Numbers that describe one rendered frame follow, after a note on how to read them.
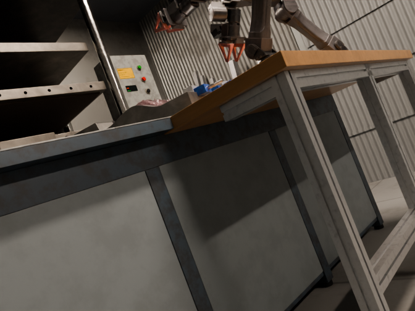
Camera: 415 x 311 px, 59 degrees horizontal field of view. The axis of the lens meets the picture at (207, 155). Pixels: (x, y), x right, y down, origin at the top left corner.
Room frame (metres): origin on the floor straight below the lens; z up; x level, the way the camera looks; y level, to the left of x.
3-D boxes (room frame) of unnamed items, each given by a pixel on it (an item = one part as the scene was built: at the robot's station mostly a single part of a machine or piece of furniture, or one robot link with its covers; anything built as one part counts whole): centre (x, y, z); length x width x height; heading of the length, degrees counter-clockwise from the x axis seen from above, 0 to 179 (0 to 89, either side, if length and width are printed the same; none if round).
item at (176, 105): (1.32, 0.15, 0.86); 0.50 x 0.26 x 0.11; 63
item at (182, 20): (1.34, -0.09, 1.20); 0.10 x 0.07 x 0.07; 137
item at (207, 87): (1.16, -0.07, 0.86); 0.13 x 0.05 x 0.05; 63
